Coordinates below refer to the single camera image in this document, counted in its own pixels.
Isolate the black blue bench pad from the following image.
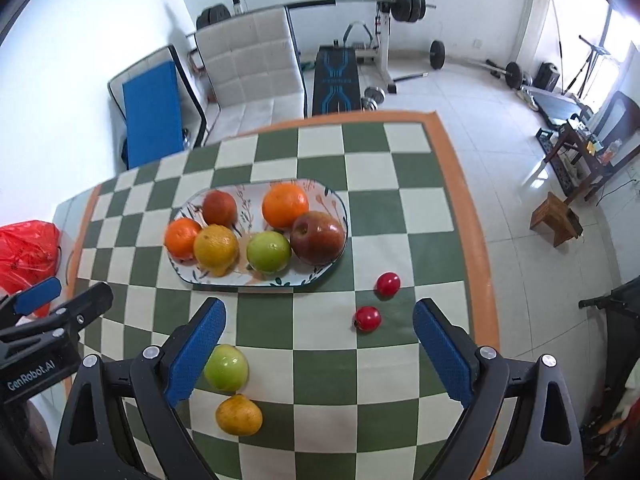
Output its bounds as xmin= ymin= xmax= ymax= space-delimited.
xmin=312 ymin=46 xmax=361 ymax=116

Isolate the floor barbell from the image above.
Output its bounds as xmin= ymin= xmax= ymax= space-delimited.
xmin=428 ymin=40 xmax=523 ymax=90

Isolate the green apple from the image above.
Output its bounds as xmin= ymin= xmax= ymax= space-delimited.
xmin=204 ymin=344 xmax=250 ymax=392
xmin=246 ymin=231 xmax=291 ymax=274

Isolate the yellow pear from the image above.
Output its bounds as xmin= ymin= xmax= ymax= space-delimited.
xmin=215 ymin=393 xmax=264 ymax=437
xmin=193 ymin=224 xmax=240 ymax=276

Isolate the white weight bench rack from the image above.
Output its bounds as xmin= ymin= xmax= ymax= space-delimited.
xmin=342 ymin=2 xmax=397 ymax=94

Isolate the red plastic bag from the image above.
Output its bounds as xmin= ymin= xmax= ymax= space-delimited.
xmin=0 ymin=221 xmax=61 ymax=328

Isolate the small wooden stool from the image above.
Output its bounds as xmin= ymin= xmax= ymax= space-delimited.
xmin=529 ymin=192 xmax=584 ymax=247

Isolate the green white checkered tablecloth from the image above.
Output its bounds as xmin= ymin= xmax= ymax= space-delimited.
xmin=55 ymin=112 xmax=498 ymax=479

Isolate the barbell on rack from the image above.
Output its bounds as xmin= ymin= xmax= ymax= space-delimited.
xmin=195 ymin=0 xmax=437 ymax=30

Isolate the cherry tomato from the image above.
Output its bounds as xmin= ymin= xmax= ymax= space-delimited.
xmin=375 ymin=272 xmax=401 ymax=298
xmin=352 ymin=306 xmax=382 ymax=333

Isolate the white padded chair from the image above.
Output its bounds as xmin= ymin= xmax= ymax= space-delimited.
xmin=195 ymin=6 xmax=307 ymax=145

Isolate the dark wooden chair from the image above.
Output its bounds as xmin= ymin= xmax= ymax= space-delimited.
xmin=535 ymin=91 xmax=639 ymax=205

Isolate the large dark red apple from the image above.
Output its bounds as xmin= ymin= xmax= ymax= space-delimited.
xmin=290 ymin=211 xmax=346 ymax=266

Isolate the blue folded mat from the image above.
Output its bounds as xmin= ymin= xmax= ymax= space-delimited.
xmin=122 ymin=61 xmax=184 ymax=169

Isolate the small dark red fruit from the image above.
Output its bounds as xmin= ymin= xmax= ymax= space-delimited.
xmin=202 ymin=190 xmax=238 ymax=228

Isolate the orange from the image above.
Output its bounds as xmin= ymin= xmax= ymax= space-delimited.
xmin=164 ymin=218 xmax=202 ymax=260
xmin=262 ymin=182 xmax=309 ymax=230

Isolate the oval floral ceramic plate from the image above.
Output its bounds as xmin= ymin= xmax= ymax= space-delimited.
xmin=166 ymin=179 xmax=350 ymax=292

